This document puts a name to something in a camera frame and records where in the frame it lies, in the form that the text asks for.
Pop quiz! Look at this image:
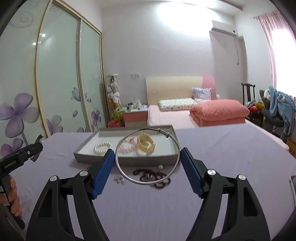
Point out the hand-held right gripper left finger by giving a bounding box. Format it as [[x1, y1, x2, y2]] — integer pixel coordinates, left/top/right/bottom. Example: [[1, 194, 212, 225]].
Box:
[[25, 148, 115, 241]]

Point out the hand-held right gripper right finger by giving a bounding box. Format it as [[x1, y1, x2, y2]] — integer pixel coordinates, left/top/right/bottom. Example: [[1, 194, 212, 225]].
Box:
[[180, 147, 274, 241]]

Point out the white pearl bracelet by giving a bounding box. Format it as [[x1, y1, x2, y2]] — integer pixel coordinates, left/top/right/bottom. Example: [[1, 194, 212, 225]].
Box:
[[94, 142, 112, 155]]

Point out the pink bead bracelet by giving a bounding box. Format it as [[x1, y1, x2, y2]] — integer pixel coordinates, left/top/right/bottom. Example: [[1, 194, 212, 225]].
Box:
[[118, 136, 137, 154]]

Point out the grey shallow tray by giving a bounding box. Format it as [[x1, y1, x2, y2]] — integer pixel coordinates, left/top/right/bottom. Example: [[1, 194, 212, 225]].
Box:
[[73, 125, 181, 166]]

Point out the thin silver bangle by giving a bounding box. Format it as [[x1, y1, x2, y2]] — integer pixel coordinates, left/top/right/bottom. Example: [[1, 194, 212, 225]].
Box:
[[115, 128, 181, 185]]

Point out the yellow wide bangle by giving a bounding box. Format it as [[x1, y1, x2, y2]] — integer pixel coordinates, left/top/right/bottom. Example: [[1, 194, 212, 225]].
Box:
[[136, 133, 157, 156]]

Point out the person's left hand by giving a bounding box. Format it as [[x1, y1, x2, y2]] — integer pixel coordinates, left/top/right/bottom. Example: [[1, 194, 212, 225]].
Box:
[[0, 177, 23, 219]]

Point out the purple tablecloth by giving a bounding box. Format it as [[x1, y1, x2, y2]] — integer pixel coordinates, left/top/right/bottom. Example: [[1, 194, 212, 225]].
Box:
[[0, 122, 296, 241]]

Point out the bed with beige headboard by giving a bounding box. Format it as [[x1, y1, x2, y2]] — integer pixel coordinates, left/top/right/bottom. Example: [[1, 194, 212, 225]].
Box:
[[146, 75, 288, 149]]

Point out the yellow green plush toy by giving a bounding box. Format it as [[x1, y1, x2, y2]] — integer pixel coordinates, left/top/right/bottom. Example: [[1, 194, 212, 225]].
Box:
[[112, 106, 124, 120]]

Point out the pink nightstand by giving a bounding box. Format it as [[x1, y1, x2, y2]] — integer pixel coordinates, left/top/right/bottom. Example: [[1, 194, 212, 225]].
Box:
[[122, 109, 148, 127]]

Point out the folded pink quilt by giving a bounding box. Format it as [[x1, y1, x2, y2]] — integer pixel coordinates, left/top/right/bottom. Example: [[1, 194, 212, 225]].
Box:
[[190, 99, 250, 127]]

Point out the floral white pillow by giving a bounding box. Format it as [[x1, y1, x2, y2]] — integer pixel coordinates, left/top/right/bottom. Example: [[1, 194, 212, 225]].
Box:
[[158, 98, 196, 112]]

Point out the floral sliding door wardrobe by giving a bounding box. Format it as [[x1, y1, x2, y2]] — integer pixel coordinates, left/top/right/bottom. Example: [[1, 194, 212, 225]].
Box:
[[0, 0, 109, 163]]

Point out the small lavender pillow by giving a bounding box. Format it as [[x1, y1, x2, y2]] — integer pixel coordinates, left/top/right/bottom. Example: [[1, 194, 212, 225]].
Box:
[[192, 87, 212, 102]]

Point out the clear plush toy tube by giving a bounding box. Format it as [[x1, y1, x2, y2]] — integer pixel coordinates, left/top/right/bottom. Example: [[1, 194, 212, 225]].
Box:
[[106, 74, 121, 108]]

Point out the red yellow toy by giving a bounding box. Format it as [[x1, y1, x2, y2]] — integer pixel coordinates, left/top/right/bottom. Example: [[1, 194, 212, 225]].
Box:
[[246, 101, 264, 114]]

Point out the grey padded seat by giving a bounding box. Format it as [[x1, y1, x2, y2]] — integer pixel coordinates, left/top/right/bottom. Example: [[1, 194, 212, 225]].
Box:
[[259, 90, 285, 128]]

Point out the dark wooden chair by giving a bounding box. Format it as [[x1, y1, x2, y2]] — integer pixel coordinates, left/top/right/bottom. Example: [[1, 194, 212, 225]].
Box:
[[241, 83, 264, 127]]

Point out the blue fleece garment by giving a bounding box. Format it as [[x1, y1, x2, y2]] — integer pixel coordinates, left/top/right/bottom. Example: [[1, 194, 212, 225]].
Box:
[[268, 86, 296, 139]]

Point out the air conditioner pipe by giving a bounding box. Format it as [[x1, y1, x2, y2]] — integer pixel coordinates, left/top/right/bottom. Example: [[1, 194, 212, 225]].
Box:
[[233, 36, 244, 65]]

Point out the white air conditioner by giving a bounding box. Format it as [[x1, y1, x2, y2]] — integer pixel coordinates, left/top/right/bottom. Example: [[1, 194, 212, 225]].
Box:
[[209, 20, 237, 37]]

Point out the pink curtain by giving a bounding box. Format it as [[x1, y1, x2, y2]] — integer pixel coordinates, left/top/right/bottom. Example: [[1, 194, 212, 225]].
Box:
[[258, 10, 296, 105]]

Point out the curtain rod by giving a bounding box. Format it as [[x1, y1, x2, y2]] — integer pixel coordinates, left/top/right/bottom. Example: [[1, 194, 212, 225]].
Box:
[[253, 13, 278, 19]]

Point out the dark red bead necklace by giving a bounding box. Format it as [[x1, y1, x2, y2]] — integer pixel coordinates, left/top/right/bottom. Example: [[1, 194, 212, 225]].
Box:
[[133, 169, 171, 189]]

